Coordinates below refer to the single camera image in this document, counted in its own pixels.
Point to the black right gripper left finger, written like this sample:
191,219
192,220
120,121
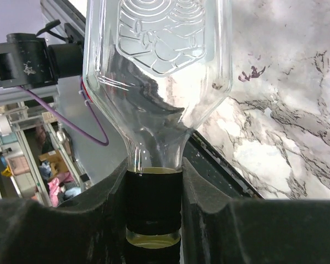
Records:
89,228

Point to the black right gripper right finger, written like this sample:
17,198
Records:
219,229

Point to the black metal base rail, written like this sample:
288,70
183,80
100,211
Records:
214,168

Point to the clear bottle black cap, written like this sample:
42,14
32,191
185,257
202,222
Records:
157,70

